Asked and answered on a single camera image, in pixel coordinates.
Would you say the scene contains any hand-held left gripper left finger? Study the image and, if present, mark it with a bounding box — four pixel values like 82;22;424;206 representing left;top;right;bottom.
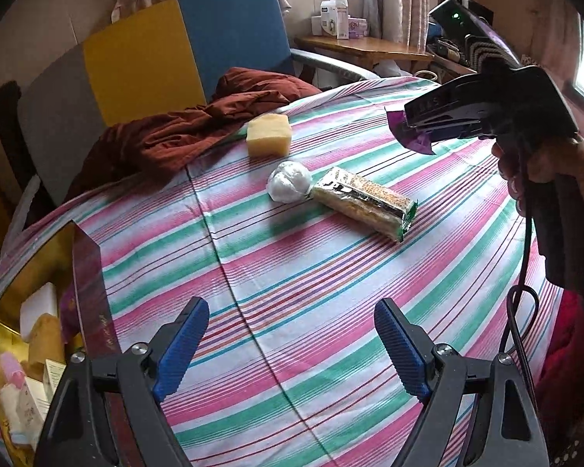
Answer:
32;296;211;467

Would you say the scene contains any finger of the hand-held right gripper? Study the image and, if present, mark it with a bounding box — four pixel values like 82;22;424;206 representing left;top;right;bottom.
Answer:
404;74;485;118
408;116;492;141

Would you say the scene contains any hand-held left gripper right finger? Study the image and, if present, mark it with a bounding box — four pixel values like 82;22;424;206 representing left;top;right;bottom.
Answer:
374;298;551;467

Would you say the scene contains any small purple snack packet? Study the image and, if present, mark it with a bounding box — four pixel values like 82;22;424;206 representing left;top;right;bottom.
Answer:
385;108;437;156

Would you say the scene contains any gold storage box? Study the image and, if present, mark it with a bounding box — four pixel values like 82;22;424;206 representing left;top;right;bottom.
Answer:
0;220;114;467

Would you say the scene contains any person's right hand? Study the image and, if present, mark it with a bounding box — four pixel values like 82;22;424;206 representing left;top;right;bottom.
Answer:
491;135;584;216

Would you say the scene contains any wooden desk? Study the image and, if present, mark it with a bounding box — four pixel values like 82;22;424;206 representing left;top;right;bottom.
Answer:
293;34;435;68

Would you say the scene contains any pink striped curtain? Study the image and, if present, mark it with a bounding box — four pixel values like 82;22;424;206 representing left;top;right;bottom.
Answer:
367;0;443;55

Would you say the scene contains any purple tissue box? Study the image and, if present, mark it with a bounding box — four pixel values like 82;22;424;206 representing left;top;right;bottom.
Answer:
348;16;371;40

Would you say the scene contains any cracker packet with shiny end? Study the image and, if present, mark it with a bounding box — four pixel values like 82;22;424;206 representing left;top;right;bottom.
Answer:
310;166;420;243

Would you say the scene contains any striped bed sheet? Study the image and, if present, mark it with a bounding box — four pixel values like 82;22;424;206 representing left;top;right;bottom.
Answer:
0;75;568;467

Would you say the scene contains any tall white carton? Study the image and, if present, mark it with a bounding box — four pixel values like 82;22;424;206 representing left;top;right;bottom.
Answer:
320;0;350;40

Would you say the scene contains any red garment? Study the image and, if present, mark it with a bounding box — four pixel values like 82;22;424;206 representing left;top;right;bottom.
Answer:
535;289;584;453

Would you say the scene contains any pale floral carton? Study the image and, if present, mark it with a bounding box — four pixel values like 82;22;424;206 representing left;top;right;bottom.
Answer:
12;377;47;446

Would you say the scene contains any pink bottle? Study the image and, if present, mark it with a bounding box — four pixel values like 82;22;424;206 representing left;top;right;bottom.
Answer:
0;353;26;387

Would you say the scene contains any small white plastic bag ball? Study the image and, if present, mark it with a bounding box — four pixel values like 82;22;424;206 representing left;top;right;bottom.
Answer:
266;160;312;204

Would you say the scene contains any yellow sponge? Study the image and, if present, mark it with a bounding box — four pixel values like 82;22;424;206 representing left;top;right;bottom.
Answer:
246;113;293;158

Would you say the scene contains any maroon cloth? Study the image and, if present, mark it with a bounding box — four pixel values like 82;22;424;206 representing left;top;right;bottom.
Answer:
69;67;323;196

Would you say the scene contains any blue yellow grey chair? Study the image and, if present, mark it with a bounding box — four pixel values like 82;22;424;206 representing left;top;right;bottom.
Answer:
0;0;381;207

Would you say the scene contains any black cable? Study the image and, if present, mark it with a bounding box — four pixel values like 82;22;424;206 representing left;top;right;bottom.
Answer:
498;175;542;402

